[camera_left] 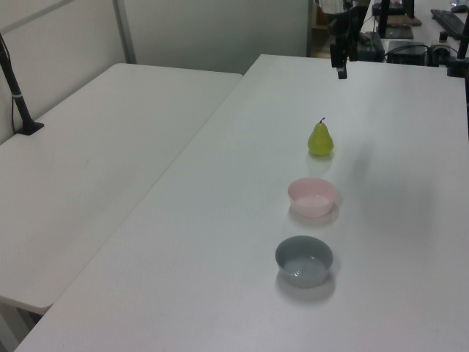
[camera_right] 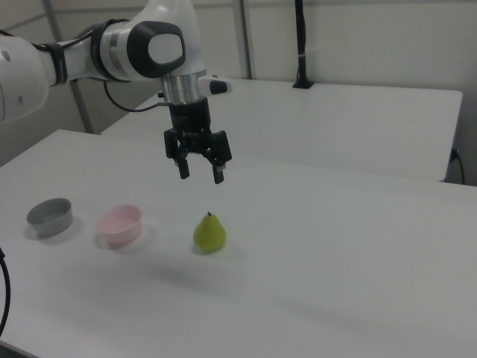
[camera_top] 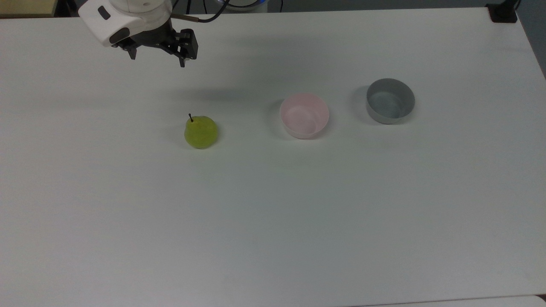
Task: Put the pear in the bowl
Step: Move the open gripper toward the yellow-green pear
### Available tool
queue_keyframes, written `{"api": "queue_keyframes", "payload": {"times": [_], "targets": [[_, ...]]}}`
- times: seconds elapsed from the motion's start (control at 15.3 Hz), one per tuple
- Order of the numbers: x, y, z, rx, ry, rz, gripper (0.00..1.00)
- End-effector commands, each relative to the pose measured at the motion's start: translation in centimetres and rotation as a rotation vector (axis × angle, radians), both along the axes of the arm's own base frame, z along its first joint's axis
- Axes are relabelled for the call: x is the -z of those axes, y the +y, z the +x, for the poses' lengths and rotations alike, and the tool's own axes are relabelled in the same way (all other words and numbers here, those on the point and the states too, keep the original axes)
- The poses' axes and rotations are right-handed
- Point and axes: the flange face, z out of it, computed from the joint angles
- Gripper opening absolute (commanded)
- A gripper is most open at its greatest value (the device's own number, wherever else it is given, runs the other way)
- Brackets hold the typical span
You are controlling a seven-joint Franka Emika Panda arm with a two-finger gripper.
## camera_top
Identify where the wooden board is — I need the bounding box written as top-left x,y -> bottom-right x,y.
0,0 -> 58,18

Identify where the green pear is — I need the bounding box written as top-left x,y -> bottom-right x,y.
184,113 -> 219,150

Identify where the white robot base ring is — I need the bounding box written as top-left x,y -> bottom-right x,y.
217,0 -> 269,12

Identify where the gray bowl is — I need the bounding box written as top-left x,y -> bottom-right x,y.
366,78 -> 416,125

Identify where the pink bowl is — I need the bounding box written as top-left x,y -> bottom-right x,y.
279,93 -> 330,140

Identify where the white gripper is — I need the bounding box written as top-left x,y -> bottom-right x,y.
78,0 -> 199,68

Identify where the black table clamp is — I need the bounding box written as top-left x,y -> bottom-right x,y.
485,0 -> 521,23

